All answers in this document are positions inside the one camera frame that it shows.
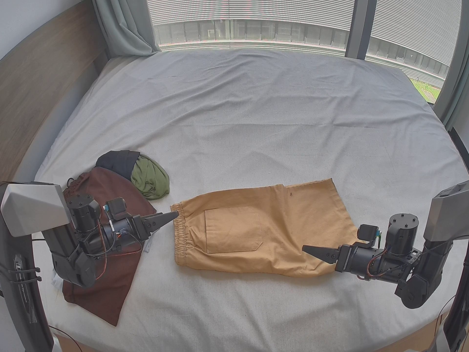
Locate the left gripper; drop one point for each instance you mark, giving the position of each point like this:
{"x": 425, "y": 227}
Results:
{"x": 121, "y": 233}

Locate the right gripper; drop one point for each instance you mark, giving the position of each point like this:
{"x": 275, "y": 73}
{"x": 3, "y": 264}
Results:
{"x": 362, "y": 262}

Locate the tan shorts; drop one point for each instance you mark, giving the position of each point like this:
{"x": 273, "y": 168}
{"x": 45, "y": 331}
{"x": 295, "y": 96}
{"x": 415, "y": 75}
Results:
{"x": 256, "y": 233}

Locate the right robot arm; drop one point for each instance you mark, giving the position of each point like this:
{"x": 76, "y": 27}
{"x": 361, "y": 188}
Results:
{"x": 403, "y": 233}

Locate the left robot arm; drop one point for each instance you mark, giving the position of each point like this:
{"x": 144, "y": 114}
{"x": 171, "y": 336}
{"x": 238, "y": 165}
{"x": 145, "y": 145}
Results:
{"x": 33, "y": 207}

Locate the bed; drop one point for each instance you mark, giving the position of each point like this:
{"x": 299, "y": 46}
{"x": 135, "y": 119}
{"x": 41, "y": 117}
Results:
{"x": 256, "y": 86}

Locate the green garment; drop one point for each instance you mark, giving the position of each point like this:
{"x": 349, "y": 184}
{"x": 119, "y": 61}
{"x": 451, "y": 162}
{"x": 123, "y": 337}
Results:
{"x": 150, "y": 178}

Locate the brown garment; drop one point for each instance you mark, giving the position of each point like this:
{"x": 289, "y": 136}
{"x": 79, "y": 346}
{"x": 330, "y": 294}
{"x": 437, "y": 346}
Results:
{"x": 113, "y": 277}

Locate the black garment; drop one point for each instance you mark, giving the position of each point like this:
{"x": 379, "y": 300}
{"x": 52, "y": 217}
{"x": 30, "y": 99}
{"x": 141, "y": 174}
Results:
{"x": 113, "y": 163}

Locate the grey-green curtain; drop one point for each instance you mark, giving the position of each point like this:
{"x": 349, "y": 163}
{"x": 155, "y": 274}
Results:
{"x": 456, "y": 101}
{"x": 121, "y": 20}

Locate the window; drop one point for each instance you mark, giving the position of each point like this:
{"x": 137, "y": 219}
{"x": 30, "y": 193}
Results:
{"x": 256, "y": 9}

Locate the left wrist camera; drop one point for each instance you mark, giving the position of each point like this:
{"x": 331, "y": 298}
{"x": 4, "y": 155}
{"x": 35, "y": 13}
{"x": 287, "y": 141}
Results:
{"x": 116, "y": 208}

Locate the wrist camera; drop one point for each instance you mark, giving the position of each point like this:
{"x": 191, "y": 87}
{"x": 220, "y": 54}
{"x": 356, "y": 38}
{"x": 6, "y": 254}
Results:
{"x": 116, "y": 208}
{"x": 368, "y": 233}

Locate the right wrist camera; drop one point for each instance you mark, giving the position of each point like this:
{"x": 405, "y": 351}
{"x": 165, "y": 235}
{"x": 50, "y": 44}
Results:
{"x": 368, "y": 233}

